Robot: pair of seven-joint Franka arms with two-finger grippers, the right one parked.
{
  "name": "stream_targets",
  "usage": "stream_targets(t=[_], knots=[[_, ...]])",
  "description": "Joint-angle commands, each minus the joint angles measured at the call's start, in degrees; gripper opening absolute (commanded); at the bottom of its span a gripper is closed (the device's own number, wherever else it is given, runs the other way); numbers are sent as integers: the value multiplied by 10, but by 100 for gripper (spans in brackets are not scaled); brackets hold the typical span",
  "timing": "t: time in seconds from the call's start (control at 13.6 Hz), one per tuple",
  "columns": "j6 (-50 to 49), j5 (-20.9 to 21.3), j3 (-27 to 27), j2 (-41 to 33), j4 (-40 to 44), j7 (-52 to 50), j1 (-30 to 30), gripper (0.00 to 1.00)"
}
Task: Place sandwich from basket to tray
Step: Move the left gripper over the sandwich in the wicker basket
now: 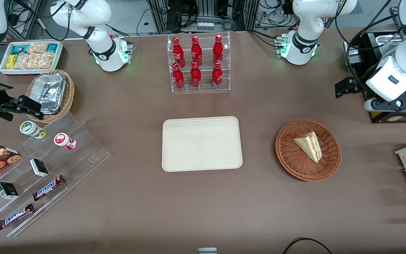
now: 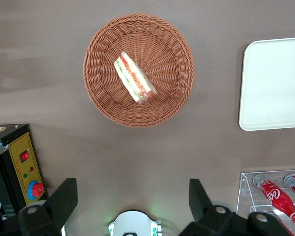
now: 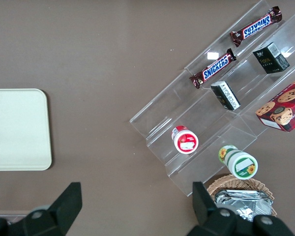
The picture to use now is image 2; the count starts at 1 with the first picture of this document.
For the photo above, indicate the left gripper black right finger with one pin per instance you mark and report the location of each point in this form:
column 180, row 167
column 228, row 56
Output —
column 199, row 201

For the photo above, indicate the black food warmer appliance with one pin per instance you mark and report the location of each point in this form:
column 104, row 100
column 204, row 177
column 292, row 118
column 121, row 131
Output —
column 17, row 152

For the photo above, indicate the clear acrylic bottle rack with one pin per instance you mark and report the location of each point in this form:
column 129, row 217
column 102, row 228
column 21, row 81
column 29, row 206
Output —
column 245, row 186

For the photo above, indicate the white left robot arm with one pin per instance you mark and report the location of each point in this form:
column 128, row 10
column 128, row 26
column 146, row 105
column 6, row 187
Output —
column 132, row 221

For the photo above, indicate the triangle sandwich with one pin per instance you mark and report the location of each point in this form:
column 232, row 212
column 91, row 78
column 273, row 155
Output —
column 132, row 76

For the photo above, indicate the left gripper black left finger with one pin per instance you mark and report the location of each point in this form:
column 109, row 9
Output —
column 61, row 196

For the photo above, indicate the cream plastic tray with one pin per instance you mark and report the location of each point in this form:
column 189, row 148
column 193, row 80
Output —
column 273, row 86

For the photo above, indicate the brown round wicker basket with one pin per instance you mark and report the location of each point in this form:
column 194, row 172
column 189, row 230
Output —
column 162, row 49

